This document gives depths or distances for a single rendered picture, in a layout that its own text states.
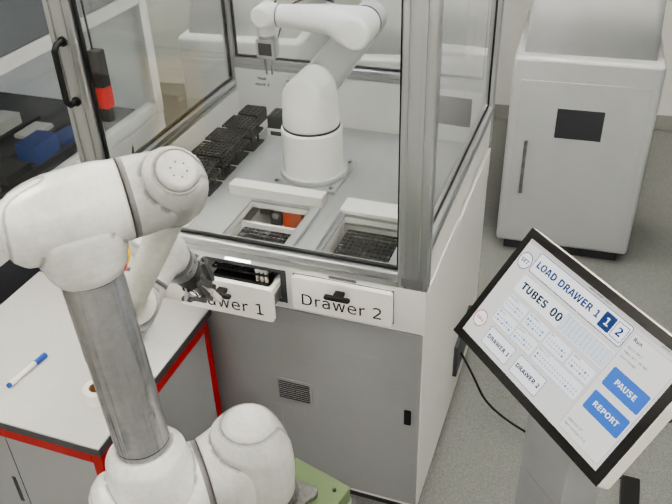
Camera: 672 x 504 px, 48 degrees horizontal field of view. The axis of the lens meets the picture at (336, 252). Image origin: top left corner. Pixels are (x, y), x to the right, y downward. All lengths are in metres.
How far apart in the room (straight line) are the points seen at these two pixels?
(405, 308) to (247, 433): 0.73
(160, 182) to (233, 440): 0.56
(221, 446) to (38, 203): 0.59
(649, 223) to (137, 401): 3.36
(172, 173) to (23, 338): 1.29
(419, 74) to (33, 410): 1.27
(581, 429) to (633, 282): 2.27
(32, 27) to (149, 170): 1.51
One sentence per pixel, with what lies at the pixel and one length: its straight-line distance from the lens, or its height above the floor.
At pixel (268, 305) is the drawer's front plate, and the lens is 2.10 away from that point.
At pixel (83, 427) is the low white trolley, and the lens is 2.04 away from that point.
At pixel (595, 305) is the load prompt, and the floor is 1.16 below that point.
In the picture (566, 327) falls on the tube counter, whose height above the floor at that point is 1.11.
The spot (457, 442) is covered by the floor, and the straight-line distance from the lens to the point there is 2.92.
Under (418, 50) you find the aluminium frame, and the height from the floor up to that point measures 1.59.
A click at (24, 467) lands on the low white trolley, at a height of 0.58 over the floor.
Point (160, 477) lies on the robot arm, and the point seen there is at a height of 1.06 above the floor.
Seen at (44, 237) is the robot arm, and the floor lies 1.57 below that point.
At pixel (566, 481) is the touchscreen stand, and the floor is 0.72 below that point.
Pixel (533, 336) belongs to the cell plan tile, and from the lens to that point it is 1.74.
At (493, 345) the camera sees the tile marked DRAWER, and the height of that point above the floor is 1.00.
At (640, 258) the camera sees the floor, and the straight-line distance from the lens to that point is 4.03.
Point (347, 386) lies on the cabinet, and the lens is 2.33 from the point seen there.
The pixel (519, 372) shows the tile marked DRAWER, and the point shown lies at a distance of 1.73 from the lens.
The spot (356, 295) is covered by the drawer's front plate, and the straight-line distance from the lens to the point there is 2.07.
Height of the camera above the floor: 2.16
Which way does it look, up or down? 34 degrees down
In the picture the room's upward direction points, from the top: 2 degrees counter-clockwise
